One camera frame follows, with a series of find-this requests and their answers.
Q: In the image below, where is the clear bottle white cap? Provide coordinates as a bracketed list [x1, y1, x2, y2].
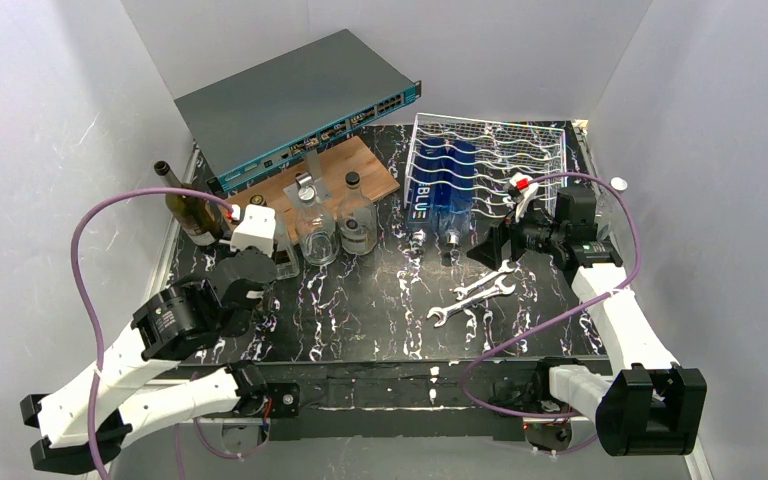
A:
[295, 186, 340, 266]

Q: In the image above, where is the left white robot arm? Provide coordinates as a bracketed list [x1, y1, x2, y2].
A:
[20, 248, 277, 475]

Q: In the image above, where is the large silver wrench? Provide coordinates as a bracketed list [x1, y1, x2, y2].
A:
[426, 277, 516, 328]

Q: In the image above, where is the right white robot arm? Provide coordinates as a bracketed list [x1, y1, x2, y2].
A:
[469, 179, 707, 456]

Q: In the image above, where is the wooden board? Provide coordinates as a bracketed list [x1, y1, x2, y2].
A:
[216, 135, 402, 246]

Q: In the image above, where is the purple cable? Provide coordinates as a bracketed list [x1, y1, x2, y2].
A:
[70, 187, 240, 480]
[460, 172, 642, 458]

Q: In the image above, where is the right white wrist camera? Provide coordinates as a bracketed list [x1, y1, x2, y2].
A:
[504, 173, 539, 225]

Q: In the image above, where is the black base frame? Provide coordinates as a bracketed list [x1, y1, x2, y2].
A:
[201, 357, 627, 444]

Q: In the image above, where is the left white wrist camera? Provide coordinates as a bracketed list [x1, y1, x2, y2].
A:
[229, 204, 276, 257]

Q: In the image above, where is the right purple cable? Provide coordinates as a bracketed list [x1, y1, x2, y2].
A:
[460, 172, 642, 458]

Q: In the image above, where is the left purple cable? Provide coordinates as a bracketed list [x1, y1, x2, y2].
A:
[70, 187, 240, 480]

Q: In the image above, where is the grey network switch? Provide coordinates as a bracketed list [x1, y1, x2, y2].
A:
[175, 29, 422, 194]

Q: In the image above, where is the clear liquor bottle black cap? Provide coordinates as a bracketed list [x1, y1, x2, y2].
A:
[337, 171, 378, 256]

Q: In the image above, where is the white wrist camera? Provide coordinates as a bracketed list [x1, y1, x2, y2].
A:
[504, 173, 539, 225]
[229, 204, 276, 257]

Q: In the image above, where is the small silver wrench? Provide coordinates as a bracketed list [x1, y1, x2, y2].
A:
[452, 260, 515, 300]

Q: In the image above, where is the dark wine bottle gold label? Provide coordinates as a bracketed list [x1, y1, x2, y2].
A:
[153, 161, 223, 247]

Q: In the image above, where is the white wire wine rack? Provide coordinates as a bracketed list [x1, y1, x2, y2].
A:
[403, 113, 567, 219]

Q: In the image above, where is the silver metal stand bracket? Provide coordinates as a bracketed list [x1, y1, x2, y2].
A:
[283, 151, 332, 210]

